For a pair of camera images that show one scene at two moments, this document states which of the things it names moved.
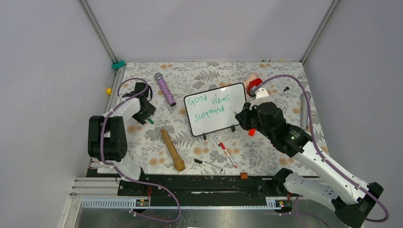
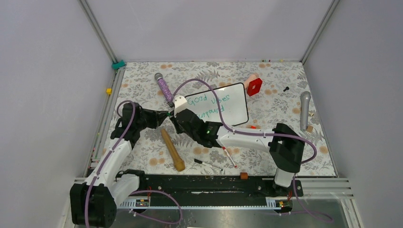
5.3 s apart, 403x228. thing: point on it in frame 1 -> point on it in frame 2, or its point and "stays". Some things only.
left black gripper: x=141 y=118 -> x=158 y=117
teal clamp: x=116 y=66 stays
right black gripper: x=243 y=116 -> x=179 y=130
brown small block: x=244 y=175 stays
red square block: x=254 y=82 stays
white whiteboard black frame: x=209 y=110 stays
